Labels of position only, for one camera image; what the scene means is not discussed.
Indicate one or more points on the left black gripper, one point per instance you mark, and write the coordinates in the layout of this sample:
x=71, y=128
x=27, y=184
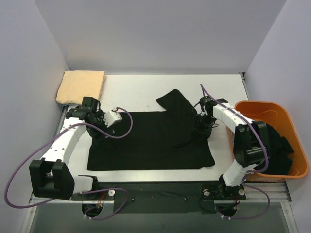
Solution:
x=97, y=132

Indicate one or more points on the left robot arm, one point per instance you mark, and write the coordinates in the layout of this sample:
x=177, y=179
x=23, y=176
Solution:
x=50, y=175

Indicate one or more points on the aluminium frame rail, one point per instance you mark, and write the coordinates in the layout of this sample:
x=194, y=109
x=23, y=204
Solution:
x=210, y=191

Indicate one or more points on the folded cream t shirt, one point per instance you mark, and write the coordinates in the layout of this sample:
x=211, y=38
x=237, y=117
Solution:
x=78, y=84

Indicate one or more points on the black t shirt in bin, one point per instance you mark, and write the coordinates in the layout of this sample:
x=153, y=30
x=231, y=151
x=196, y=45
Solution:
x=279, y=161

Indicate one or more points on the black graphic t shirt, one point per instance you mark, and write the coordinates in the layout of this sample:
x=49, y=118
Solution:
x=156, y=140

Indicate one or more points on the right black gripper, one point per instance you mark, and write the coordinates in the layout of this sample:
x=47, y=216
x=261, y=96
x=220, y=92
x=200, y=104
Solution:
x=201, y=128

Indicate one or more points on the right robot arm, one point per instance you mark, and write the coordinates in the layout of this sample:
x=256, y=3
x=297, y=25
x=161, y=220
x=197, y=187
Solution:
x=251, y=144

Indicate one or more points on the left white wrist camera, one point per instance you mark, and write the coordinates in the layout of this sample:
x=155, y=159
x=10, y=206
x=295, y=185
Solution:
x=112, y=117

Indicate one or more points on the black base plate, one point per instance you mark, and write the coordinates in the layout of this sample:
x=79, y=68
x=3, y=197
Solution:
x=158, y=205

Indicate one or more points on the orange plastic bin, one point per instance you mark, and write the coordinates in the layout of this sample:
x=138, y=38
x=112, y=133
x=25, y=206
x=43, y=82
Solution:
x=277, y=117

